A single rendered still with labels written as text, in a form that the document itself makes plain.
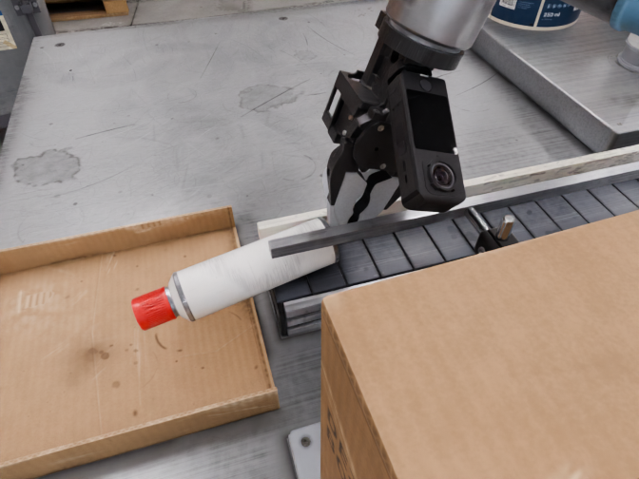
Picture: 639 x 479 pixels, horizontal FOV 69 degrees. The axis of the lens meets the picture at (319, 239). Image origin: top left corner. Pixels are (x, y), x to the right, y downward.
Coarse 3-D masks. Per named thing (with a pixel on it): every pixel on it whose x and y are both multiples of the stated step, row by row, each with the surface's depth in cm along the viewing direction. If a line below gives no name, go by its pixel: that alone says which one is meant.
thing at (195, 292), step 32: (320, 224) 47; (224, 256) 46; (256, 256) 45; (288, 256) 46; (320, 256) 47; (160, 288) 45; (192, 288) 44; (224, 288) 44; (256, 288) 45; (160, 320) 44; (192, 320) 45
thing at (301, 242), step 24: (624, 168) 49; (504, 192) 47; (528, 192) 47; (552, 192) 48; (384, 216) 44; (408, 216) 44; (432, 216) 45; (456, 216) 46; (288, 240) 42; (312, 240) 42; (336, 240) 43
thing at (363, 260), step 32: (576, 192) 59; (608, 192) 59; (448, 224) 55; (544, 224) 55; (576, 224) 55; (352, 256) 52; (384, 256) 52; (416, 256) 52; (448, 256) 52; (288, 288) 49; (320, 288) 49
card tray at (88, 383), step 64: (0, 256) 54; (64, 256) 57; (128, 256) 58; (192, 256) 58; (0, 320) 51; (64, 320) 51; (128, 320) 51; (256, 320) 51; (0, 384) 46; (64, 384) 46; (128, 384) 46; (192, 384) 46; (256, 384) 46; (0, 448) 42; (64, 448) 39; (128, 448) 42
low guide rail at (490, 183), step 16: (576, 160) 58; (592, 160) 58; (608, 160) 59; (624, 160) 60; (496, 176) 56; (512, 176) 56; (528, 176) 57; (544, 176) 58; (560, 176) 59; (480, 192) 56; (400, 208) 54; (272, 224) 50; (288, 224) 51
